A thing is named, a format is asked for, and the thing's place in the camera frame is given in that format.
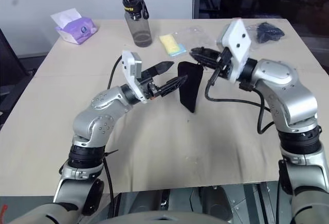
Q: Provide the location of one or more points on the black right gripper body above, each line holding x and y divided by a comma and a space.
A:
225, 64

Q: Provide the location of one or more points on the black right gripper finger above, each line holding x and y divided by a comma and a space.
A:
208, 61
208, 52

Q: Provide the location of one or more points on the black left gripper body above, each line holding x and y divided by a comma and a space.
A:
151, 88

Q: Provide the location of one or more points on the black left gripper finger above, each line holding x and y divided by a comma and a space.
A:
163, 67
173, 82

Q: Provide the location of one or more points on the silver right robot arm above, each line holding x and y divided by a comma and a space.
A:
290, 100

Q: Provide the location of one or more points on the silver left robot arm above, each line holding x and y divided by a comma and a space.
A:
102, 116

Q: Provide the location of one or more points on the clear plastic bag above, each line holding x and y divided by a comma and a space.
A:
195, 35

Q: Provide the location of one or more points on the yellow and blue sponge cloth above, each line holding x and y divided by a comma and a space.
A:
171, 44

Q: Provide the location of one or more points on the crumpled clear plastic wrapper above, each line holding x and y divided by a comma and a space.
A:
250, 28

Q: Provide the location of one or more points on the grey sports water bottle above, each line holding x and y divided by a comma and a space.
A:
138, 23

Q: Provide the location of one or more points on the black fabric bundle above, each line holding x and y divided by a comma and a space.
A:
270, 32

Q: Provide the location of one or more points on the purple tissue pack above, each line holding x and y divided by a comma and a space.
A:
77, 30

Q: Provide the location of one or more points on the grey robot torso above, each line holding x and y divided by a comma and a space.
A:
164, 220

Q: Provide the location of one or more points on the black chair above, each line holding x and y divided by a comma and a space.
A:
10, 54

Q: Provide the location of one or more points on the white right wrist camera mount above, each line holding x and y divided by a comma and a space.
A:
237, 39

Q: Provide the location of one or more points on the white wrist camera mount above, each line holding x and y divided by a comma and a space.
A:
132, 66
237, 39

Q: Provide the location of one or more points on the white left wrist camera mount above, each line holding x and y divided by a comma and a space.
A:
132, 66

